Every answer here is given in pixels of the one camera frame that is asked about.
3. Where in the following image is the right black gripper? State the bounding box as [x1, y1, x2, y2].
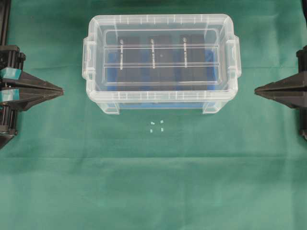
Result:
[255, 46, 307, 139]

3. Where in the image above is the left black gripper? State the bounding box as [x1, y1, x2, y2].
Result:
[0, 46, 64, 138]

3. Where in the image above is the clear plastic box lid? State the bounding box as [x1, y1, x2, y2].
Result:
[82, 14, 241, 101]

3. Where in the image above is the clear plastic storage box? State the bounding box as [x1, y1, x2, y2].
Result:
[82, 14, 241, 115]

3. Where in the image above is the green table cloth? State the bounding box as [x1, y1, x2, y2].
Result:
[0, 0, 307, 230]

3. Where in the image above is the blue plastic bag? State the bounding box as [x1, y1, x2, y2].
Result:
[107, 49, 218, 108]

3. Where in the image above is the left black frame rail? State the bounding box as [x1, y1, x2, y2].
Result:
[0, 0, 11, 46]

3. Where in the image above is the left black camera box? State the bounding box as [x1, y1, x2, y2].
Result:
[117, 36, 141, 91]

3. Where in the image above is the black camera box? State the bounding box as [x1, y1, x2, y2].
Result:
[176, 34, 207, 91]
[146, 35, 176, 91]
[117, 36, 141, 91]

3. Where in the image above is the right black camera box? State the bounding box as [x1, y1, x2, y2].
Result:
[176, 34, 207, 91]

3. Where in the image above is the middle black camera box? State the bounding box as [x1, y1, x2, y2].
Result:
[146, 35, 176, 91]

